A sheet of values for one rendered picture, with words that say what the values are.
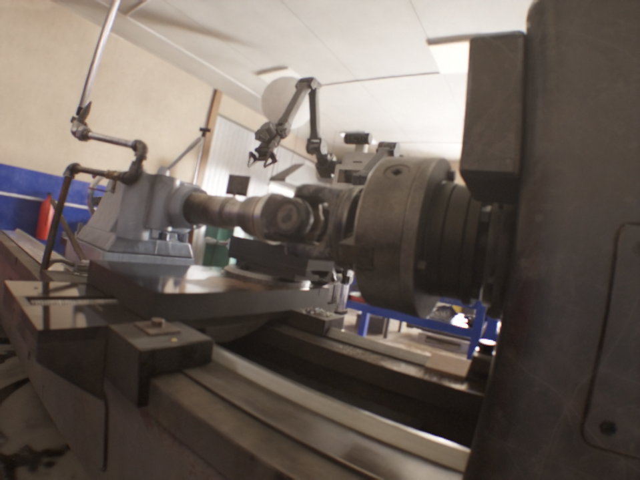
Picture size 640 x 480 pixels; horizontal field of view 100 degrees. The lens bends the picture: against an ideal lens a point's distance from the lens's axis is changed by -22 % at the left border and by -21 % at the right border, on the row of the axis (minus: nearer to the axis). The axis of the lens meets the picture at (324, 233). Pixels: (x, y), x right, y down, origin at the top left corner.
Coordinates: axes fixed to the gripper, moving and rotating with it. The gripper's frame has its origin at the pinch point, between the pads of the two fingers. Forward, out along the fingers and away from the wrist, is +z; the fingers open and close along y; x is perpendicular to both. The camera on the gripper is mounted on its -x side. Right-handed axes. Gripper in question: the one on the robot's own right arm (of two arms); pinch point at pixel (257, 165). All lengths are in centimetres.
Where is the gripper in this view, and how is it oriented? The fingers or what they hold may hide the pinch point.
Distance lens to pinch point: 157.6
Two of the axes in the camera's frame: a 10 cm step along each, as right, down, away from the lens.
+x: 3.3, 5.9, 7.4
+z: -3.8, 8.0, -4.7
